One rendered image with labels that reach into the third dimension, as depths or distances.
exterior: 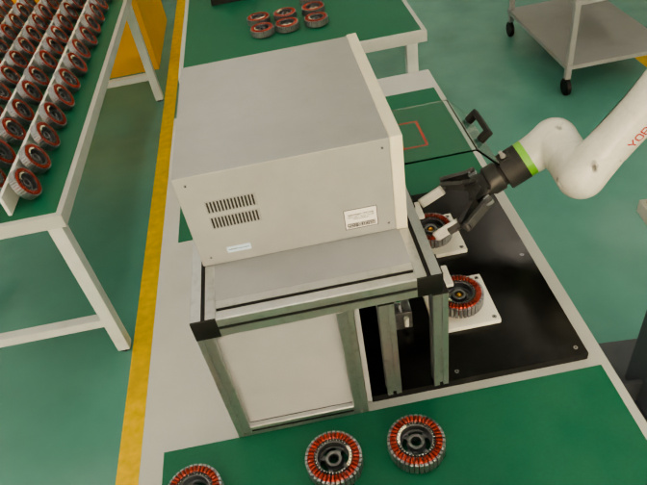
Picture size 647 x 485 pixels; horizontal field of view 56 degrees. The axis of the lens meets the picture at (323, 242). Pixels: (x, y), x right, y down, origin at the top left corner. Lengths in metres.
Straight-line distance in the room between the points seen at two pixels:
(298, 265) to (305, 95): 0.32
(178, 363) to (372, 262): 0.62
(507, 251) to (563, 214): 1.36
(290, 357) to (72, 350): 1.72
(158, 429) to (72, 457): 1.06
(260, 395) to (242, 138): 0.51
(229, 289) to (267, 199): 0.17
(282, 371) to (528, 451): 0.49
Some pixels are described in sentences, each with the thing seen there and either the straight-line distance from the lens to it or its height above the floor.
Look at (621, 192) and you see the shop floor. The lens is 3.12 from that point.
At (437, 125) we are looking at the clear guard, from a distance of 1.52.
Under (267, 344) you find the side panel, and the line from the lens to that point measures 1.13.
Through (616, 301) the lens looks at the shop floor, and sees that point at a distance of 2.60.
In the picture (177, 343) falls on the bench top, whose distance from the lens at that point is 1.55.
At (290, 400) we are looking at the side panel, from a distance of 1.27.
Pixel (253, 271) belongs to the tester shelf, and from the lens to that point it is 1.11.
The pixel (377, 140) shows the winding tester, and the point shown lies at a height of 1.32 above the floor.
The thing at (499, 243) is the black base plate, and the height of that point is 0.77.
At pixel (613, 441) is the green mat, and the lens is 1.33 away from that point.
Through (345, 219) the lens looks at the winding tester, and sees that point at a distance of 1.10.
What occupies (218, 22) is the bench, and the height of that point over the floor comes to 0.75.
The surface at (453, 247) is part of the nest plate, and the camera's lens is 1.59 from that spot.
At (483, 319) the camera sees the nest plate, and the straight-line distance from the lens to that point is 1.43.
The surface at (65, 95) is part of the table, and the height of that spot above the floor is 0.79.
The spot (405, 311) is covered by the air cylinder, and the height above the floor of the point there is 0.82.
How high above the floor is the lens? 1.87
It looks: 41 degrees down
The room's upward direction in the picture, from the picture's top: 11 degrees counter-clockwise
